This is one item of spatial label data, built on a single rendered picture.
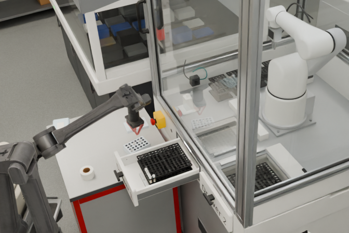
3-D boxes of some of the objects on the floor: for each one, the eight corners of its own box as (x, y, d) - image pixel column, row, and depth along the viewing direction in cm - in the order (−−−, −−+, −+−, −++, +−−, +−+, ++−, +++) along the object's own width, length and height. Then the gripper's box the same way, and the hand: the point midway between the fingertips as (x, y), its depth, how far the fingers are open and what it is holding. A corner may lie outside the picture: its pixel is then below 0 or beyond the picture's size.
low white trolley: (94, 285, 277) (69, 198, 231) (70, 210, 324) (45, 126, 278) (185, 249, 293) (177, 161, 247) (150, 182, 340) (138, 98, 294)
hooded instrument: (116, 186, 339) (66, -63, 232) (61, 64, 478) (14, -127, 371) (261, 136, 372) (277, -103, 265) (171, 35, 511) (157, -148, 404)
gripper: (122, 108, 246) (125, 130, 255) (132, 117, 239) (135, 140, 248) (134, 103, 249) (136, 125, 258) (144, 112, 242) (146, 135, 251)
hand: (135, 132), depth 252 cm, fingers open, 3 cm apart
